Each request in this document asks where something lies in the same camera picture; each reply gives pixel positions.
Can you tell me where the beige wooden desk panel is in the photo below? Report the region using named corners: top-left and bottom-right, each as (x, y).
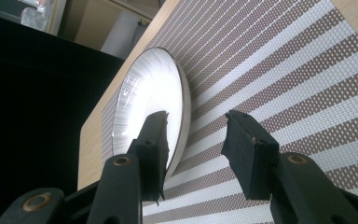
top-left (48, 0), bottom-right (169, 51)

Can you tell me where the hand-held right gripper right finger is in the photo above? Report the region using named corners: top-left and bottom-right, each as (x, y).
top-left (221, 109), bottom-right (358, 224)

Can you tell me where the white plate with dark rim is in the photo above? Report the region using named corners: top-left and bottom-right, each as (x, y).
top-left (111, 46), bottom-right (192, 182)

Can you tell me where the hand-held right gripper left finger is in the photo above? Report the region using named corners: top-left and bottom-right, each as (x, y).
top-left (86, 110), bottom-right (171, 224)

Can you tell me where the grey striped placemat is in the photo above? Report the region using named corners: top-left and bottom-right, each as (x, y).
top-left (101, 0), bottom-right (358, 224)

